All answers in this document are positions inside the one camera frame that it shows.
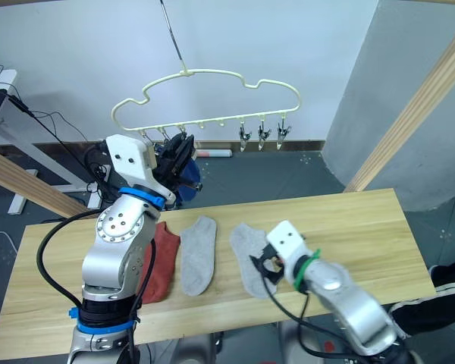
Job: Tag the white power strip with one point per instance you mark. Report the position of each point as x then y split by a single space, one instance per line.
94 195

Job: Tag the white desk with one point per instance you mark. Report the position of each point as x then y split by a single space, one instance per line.
4 77

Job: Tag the black trouser leg white stripe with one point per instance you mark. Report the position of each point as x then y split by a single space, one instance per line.
440 303

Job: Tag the pink white paper roll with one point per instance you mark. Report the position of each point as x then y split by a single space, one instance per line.
214 153

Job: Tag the grey sock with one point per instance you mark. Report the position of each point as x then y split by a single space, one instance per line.
246 250
197 258

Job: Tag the light wooden beam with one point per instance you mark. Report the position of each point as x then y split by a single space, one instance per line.
409 113
22 182

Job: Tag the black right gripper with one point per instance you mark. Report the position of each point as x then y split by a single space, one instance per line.
270 275

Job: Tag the red sock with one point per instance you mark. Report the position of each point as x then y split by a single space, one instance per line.
163 258

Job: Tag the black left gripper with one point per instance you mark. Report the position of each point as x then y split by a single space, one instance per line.
167 170

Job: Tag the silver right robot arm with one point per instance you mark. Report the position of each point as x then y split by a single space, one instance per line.
349 299

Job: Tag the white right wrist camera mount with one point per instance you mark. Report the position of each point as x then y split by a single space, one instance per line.
286 237

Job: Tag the metal hanger rod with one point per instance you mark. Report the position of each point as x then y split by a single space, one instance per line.
173 36

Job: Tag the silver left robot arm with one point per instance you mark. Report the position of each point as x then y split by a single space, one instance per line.
113 250

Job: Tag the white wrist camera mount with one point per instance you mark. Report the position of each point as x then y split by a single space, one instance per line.
286 237
127 155

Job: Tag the cream plastic clip hanger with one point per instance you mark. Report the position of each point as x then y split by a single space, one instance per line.
186 73

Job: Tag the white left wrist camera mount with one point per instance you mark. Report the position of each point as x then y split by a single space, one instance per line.
127 155

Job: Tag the blue sock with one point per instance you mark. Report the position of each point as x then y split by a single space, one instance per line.
189 189

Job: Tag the metal clothes clip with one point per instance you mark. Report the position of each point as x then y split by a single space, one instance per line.
283 133
244 137
263 135
183 131
147 138
165 135

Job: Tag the grey rounded shape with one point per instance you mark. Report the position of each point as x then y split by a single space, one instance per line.
201 350

